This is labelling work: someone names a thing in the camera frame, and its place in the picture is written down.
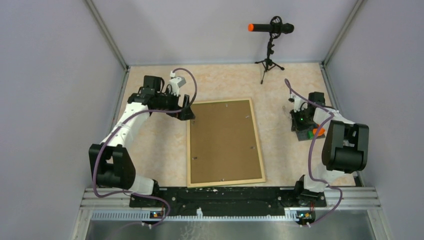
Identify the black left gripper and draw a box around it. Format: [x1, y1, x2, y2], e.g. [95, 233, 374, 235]
[155, 87, 195, 120]

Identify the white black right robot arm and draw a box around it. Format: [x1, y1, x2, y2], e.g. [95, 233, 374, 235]
[289, 92, 369, 206]

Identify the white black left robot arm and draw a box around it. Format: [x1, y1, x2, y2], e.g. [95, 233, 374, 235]
[88, 74, 195, 207]

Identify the grey studded baseplate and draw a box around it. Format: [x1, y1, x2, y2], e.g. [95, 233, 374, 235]
[295, 127, 314, 142]

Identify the green small brick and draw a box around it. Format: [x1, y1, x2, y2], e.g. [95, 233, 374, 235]
[307, 131, 315, 139]

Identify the orange curved brick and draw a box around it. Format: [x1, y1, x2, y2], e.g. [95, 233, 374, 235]
[312, 124, 326, 137]

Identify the black tripod stand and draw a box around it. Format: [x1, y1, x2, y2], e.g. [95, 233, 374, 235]
[255, 16, 285, 85]

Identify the black microphone orange tip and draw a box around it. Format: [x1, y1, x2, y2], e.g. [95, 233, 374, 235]
[247, 23, 295, 35]

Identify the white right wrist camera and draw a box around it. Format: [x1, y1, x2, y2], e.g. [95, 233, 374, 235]
[288, 93, 298, 103]

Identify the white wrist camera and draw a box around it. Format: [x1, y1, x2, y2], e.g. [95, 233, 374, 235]
[288, 93, 298, 103]
[169, 71, 186, 91]

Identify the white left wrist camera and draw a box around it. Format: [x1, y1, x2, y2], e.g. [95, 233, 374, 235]
[169, 71, 186, 91]

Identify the brown frame backing board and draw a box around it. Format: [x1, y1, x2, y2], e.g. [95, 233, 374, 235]
[190, 100, 264, 185]

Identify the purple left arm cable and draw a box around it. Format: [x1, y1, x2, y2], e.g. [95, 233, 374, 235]
[91, 67, 199, 229]

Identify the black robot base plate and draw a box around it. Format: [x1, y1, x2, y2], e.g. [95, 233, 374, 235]
[129, 186, 327, 217]

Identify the white cable duct strip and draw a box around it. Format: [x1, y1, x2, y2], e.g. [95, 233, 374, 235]
[91, 209, 299, 222]

